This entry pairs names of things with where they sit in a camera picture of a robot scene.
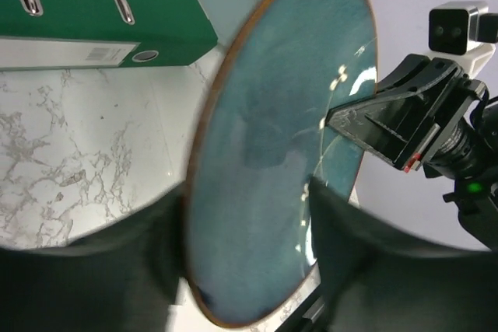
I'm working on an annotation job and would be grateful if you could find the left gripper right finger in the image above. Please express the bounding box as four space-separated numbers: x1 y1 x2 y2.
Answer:
308 178 497 331

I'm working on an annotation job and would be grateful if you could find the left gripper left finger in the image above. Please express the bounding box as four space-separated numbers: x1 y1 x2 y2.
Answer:
1 191 181 331

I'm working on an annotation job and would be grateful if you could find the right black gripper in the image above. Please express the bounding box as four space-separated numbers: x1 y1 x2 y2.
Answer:
326 54 497 250

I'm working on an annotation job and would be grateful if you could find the dark teal plate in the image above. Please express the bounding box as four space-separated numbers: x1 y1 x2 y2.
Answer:
184 0 378 329

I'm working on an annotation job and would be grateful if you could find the green lever arch binder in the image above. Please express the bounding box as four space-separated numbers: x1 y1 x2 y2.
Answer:
1 0 218 70

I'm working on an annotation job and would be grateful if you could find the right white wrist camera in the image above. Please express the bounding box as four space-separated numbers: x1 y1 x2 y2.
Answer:
429 1 497 79

